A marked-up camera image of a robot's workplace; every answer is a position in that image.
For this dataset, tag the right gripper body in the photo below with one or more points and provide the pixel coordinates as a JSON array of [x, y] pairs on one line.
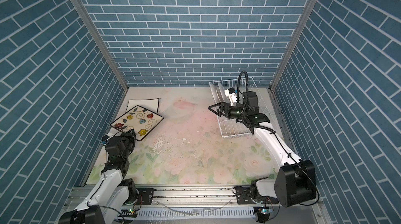
[[235, 113]]

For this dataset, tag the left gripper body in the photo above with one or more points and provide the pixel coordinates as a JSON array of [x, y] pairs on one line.
[[128, 142]]

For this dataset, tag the white square plate black rim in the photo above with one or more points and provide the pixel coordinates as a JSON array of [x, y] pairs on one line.
[[150, 104]]

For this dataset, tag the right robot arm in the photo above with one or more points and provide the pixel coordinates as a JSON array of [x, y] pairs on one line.
[[295, 181]]

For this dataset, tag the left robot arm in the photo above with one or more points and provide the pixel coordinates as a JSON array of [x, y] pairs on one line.
[[103, 204]]

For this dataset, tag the round white plate inner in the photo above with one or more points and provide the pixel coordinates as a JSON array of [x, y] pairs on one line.
[[222, 93]]

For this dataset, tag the round white plate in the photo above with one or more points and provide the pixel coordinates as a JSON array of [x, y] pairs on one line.
[[214, 93], [222, 93]]

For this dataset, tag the round white plate outer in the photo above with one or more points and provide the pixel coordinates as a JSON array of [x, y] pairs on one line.
[[214, 93]]

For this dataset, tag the right corner metal profile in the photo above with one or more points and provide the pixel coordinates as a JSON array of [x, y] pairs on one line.
[[294, 40]]

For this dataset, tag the corner metal profile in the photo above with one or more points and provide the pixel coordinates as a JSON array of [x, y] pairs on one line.
[[89, 24], [294, 40]]

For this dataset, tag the left corner metal profile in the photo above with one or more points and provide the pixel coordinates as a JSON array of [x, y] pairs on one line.
[[89, 24]]

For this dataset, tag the white wire dish rack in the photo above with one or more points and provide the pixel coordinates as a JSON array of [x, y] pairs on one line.
[[255, 111]]

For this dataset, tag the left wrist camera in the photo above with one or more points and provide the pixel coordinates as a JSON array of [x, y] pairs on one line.
[[105, 139]]

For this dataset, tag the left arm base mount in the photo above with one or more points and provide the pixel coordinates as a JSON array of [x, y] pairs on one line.
[[141, 196]]

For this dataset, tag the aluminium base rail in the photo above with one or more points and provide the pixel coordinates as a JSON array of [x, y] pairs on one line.
[[193, 196]]

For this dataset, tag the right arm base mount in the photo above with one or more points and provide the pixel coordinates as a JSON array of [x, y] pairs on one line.
[[250, 196]]

